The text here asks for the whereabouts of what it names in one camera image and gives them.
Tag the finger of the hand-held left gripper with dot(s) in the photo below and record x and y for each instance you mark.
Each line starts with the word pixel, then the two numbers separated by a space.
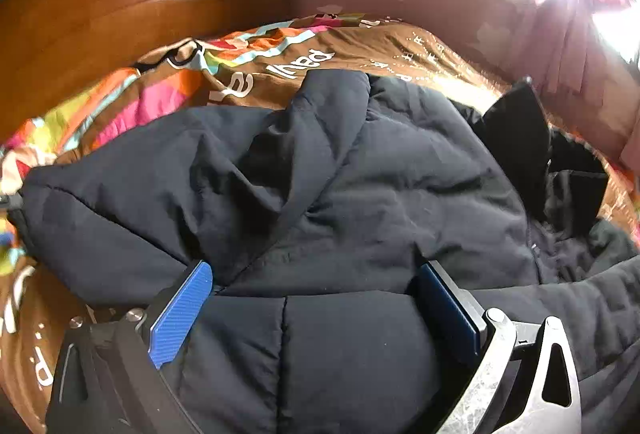
pixel 11 204

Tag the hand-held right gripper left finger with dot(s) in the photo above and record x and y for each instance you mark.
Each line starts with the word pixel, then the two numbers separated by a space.
pixel 180 309

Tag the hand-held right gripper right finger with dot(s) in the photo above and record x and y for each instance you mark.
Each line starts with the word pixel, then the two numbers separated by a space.
pixel 447 314

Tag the dark navy padded jacket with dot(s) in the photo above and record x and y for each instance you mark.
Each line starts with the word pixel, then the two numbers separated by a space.
pixel 350 194

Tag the brown wooden headboard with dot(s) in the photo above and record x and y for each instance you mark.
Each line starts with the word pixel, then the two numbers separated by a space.
pixel 110 28

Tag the colourful printed blanket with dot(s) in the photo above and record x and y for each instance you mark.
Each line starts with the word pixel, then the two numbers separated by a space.
pixel 280 58

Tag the pink tied curtain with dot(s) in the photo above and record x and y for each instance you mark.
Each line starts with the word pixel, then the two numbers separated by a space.
pixel 570 63

